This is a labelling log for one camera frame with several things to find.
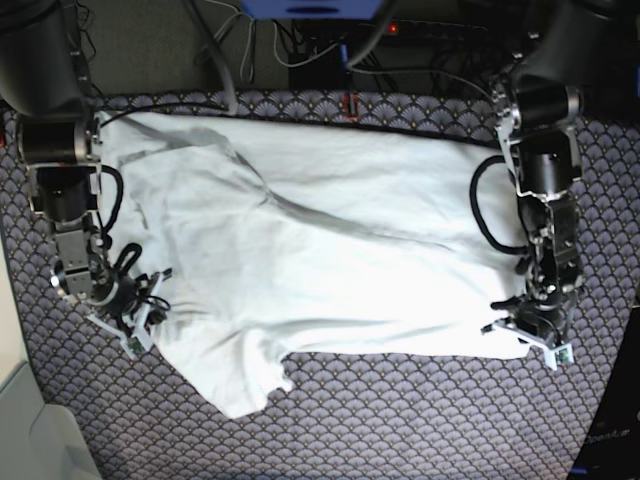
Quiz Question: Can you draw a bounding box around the black box with lettering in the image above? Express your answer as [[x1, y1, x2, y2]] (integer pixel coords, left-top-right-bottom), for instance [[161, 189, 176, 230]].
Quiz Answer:
[[568, 308, 639, 479]]

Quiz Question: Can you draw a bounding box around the white T-shirt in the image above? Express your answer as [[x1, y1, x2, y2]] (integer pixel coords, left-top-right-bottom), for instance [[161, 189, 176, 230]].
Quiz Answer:
[[100, 112, 529, 419]]

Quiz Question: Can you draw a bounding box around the white plastic bin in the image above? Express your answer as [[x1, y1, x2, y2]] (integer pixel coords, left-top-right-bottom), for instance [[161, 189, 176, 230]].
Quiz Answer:
[[1, 362, 101, 479]]

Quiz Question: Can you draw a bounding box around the black power strip red light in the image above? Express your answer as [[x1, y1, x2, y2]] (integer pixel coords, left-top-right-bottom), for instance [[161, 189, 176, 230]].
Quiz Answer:
[[384, 19, 489, 36]]

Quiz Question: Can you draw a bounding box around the blue box at top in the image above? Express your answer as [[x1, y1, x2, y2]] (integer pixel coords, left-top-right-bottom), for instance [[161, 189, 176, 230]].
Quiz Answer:
[[241, 0, 383, 20]]

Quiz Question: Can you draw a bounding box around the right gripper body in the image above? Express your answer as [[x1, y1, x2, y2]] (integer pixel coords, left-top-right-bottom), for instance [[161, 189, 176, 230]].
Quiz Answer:
[[88, 269, 172, 359]]

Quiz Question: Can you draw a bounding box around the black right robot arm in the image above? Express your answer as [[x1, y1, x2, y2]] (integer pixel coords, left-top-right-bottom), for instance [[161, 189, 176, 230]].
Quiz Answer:
[[1, 1, 171, 359]]

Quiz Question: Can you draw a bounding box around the patterned fan-print table cloth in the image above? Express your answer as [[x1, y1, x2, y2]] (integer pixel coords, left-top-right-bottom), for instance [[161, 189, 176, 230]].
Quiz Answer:
[[1, 108, 639, 479]]

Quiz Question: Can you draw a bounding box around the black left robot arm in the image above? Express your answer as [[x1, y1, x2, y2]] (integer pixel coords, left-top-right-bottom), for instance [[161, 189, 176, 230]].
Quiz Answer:
[[469, 1, 639, 370]]

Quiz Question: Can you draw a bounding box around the white cable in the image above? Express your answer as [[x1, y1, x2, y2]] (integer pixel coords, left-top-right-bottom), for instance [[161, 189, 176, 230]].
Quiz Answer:
[[192, 0, 341, 81]]

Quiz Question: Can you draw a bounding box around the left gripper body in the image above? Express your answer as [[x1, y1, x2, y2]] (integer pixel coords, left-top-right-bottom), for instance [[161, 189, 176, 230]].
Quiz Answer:
[[481, 295, 573, 370]]

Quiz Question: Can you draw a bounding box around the red black table clamp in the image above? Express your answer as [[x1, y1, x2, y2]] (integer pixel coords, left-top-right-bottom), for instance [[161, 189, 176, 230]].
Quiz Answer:
[[343, 93, 360, 122]]

